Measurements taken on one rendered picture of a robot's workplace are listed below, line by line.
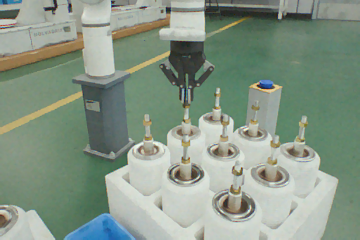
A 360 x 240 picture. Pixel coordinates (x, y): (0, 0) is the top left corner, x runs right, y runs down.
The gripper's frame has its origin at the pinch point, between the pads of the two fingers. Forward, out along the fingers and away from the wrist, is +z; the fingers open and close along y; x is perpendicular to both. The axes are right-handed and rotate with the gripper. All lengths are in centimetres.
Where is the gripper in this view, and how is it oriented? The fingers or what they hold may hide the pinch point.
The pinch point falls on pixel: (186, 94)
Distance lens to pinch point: 67.8
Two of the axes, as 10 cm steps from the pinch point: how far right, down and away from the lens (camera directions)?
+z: 0.0, 9.2, 4.0
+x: -1.9, 3.9, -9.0
